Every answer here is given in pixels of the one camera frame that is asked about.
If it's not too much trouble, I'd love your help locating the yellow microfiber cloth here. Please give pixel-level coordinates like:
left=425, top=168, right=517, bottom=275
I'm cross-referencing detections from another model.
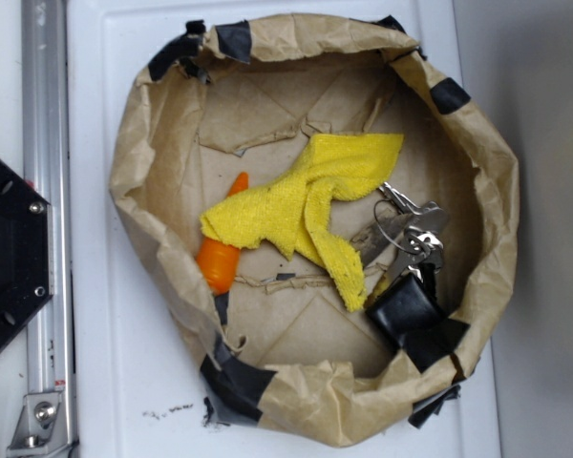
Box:
left=200, top=134, right=405, bottom=312

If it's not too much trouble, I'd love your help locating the orange plastic carrot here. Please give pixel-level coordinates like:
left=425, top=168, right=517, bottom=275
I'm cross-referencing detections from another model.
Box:
left=195, top=172, right=250, bottom=295

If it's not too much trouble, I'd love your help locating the brown paper bag bowl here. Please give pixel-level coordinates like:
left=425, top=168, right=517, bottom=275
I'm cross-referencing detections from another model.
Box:
left=110, top=14, right=520, bottom=447

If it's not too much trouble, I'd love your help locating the silver key bunch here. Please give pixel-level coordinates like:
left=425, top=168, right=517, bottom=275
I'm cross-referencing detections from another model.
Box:
left=350, top=182, right=449, bottom=288

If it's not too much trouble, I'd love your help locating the black key fob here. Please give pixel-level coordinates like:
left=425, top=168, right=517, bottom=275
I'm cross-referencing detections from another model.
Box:
left=365, top=274, right=447, bottom=347

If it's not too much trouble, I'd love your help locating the white plastic tray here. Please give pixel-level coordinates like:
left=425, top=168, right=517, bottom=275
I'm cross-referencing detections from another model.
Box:
left=66, top=1, right=500, bottom=457

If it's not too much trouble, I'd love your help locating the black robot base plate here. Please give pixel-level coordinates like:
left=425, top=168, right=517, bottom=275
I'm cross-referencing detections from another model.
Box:
left=0, top=159, right=53, bottom=353

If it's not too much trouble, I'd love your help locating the aluminium extrusion rail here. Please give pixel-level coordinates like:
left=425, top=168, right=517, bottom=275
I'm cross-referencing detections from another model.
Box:
left=22, top=1, right=79, bottom=457

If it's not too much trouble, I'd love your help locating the metal corner bracket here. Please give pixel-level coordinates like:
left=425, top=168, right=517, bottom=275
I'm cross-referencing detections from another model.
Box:
left=6, top=391, right=68, bottom=457

